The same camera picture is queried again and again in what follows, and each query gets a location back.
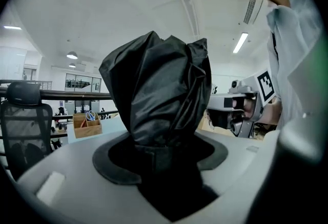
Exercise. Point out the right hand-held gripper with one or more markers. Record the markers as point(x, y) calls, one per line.
point(266, 84)

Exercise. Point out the ceiling light strip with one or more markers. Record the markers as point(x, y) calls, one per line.
point(240, 43)
point(12, 27)

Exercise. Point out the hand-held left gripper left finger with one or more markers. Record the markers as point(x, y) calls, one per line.
point(84, 192)

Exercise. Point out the black metal railing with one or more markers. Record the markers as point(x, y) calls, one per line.
point(77, 94)

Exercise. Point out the person's right hand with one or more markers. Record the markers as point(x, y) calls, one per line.
point(249, 107)

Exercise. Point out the person's right forearm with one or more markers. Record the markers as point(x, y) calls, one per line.
point(273, 112)

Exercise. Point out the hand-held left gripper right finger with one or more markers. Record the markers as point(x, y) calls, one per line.
point(235, 161)

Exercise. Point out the person in white coat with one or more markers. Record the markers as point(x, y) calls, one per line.
point(287, 51)

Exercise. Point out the ceiling air vent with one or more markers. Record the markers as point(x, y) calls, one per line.
point(249, 11)

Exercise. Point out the glass partition wall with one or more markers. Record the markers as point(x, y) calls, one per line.
point(77, 82)

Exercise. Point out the orange pen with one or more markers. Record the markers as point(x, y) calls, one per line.
point(84, 123)

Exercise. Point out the pendant ceiling lamp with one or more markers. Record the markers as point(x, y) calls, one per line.
point(72, 55)
point(72, 65)

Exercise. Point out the wooden organizer box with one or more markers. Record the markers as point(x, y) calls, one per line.
point(87, 132)

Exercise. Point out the white ceiling pipe track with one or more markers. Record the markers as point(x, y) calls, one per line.
point(192, 12)

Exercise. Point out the black office chair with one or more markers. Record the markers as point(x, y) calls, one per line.
point(25, 120)

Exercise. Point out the blue scissors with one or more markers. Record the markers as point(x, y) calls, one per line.
point(90, 115)

